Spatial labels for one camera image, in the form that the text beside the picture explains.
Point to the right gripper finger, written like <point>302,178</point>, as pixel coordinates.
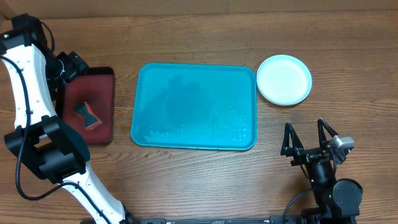
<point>291,142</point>
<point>322,127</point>

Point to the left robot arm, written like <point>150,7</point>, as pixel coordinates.
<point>42,141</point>

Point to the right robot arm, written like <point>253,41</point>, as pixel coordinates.
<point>337,201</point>

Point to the dark red black-rimmed tray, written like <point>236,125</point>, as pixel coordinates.
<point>97,87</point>

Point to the red and green sponge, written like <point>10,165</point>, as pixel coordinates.
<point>84,111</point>

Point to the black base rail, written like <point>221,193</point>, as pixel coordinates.
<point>273,219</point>

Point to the teal plastic tray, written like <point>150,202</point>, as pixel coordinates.
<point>191,106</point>

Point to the light blue plate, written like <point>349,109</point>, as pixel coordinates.
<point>284,80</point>

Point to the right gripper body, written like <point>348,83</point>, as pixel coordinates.
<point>303,155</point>

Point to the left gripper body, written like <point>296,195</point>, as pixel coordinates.
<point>72,65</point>

